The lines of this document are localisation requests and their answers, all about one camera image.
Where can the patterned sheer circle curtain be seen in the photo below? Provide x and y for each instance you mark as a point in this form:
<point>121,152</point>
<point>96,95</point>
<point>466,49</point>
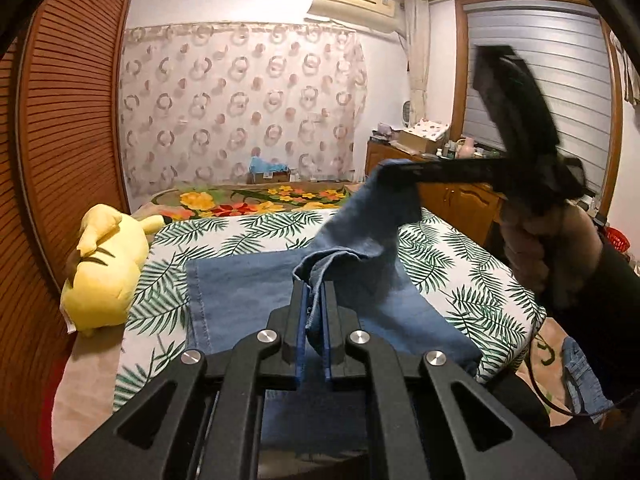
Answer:
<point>199,102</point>

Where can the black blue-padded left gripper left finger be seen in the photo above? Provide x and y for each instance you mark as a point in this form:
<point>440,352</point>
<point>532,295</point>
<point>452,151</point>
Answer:
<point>201,417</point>

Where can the white green palm-leaf bedsheet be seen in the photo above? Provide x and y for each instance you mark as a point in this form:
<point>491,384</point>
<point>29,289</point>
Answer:
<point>464,283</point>

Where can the pink bottle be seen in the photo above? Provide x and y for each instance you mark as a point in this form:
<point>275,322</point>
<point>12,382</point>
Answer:
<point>465,148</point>

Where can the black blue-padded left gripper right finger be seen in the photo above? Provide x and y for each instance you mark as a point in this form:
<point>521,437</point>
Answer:
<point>427,418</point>

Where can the blue denim pants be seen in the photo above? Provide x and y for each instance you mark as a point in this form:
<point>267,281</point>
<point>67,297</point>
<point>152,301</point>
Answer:
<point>357,250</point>

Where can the yellow Pikachu plush toy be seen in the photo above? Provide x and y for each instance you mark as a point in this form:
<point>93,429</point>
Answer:
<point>103,271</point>

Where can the grey window roller blind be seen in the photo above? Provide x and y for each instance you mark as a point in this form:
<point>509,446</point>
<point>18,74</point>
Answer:
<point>563,45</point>

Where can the cardboard box with blue cloth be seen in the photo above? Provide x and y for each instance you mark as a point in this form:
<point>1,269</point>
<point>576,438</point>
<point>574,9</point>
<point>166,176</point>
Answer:
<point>261,171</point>

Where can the white wall air conditioner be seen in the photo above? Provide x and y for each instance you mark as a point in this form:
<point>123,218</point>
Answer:
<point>379,15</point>

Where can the open patterned cardboard box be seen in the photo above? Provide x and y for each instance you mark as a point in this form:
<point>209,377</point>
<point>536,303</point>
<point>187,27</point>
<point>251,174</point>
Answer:
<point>425,137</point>

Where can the red basket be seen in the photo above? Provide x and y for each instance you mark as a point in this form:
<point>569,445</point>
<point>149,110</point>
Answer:
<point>617,239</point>

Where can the wooden sideboard cabinet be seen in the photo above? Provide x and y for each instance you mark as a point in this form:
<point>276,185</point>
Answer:
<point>472,209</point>

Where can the person's right hand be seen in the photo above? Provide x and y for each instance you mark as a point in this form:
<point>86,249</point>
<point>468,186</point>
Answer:
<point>552,255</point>

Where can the floral brown blanket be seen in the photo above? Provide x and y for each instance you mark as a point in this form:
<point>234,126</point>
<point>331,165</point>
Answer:
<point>221,201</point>

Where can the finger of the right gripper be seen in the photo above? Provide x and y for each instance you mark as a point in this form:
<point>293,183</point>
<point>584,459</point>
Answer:
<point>447,171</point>

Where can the cream side curtain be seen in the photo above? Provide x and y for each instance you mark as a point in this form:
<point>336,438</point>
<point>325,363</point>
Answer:
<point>418,37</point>

